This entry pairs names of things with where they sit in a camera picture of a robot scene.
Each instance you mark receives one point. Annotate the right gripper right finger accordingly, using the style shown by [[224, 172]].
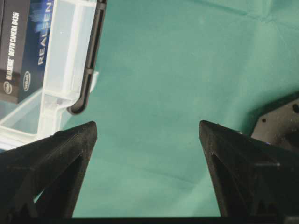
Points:
[[253, 181]]

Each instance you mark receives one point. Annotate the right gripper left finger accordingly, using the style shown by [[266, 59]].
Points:
[[43, 179]]

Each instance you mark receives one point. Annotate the black box middle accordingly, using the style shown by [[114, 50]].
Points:
[[24, 38]]

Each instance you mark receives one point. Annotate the clear plastic storage case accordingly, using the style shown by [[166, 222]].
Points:
[[45, 111]]

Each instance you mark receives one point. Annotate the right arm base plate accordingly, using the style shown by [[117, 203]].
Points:
[[280, 126]]

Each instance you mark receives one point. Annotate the black case handle right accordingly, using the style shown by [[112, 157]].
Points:
[[91, 58]]

